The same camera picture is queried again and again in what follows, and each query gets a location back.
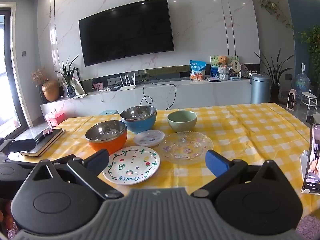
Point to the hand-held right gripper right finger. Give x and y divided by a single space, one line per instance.
215 160

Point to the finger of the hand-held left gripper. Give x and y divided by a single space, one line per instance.
23 145

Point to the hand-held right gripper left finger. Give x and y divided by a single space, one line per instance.
100 158

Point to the orange steel-lined bowl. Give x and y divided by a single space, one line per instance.
110 143

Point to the clear glass printed plate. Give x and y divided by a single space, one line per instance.
185 147

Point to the white fruit-print plate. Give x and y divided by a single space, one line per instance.
132 165

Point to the green ceramic bowl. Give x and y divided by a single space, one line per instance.
182 125

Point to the blue steel-lined bowl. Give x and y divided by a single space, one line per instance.
140 127

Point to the small white printed plate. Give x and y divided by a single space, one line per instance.
150 138

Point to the black notebook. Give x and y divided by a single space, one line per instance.
48 141

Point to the dark pink clip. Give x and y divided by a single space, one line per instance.
47 131

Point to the pink box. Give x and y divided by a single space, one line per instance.
56 118

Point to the yellow checked tablecloth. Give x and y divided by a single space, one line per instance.
250 130

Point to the light blue plastic stool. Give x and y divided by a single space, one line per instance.
108 112

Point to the gold vase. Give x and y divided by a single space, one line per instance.
50 91

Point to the white marble television cabinet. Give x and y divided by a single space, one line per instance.
200 92

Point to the dried flowers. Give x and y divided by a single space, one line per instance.
38 76

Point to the pink photo card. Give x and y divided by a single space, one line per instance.
98 87

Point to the plant in blue vase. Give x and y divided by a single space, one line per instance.
71 91

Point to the small black box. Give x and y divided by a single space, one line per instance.
115 88

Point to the white paper bag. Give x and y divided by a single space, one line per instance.
78 87

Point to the white router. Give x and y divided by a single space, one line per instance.
127 87

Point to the sliding glass door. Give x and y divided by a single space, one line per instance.
8 67

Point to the white flat device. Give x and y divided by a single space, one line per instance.
213 79

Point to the grey-blue trash bin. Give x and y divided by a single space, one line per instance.
260 90

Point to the grey wrapped flower pot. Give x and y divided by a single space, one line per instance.
223 74

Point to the long-leaf potted plant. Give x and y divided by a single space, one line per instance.
274 92

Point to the blue snack bag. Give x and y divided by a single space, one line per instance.
197 71

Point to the decorative plate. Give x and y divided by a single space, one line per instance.
244 70

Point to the round paper fan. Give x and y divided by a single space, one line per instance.
235 66

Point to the pink small heater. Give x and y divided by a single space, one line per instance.
291 101

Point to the green painting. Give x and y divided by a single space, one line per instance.
213 62

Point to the smartphone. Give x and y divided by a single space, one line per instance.
313 155

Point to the brown teddy bear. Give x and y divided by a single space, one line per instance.
222 61

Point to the black device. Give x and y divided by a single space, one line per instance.
312 118

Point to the white round stool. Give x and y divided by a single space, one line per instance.
307 95

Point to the purple rug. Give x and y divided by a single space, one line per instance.
308 227

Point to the blue water bottle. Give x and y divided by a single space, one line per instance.
302 83

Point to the black flat television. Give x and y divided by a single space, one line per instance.
125 30

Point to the climbing green plant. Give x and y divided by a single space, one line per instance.
312 42

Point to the hanging vine plant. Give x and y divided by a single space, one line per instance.
272 8

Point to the wall socket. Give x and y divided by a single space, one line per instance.
289 76

